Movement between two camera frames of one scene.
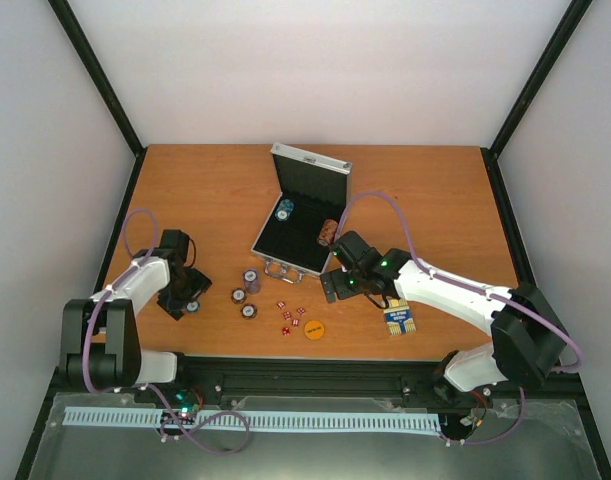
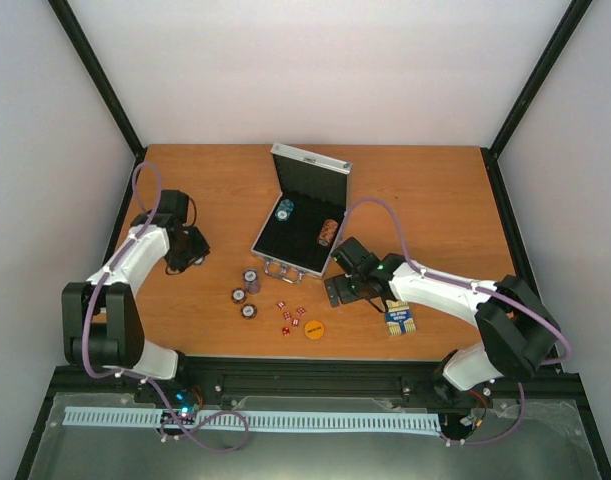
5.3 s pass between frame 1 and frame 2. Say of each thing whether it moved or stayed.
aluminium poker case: stayed
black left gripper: moved
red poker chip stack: stayed
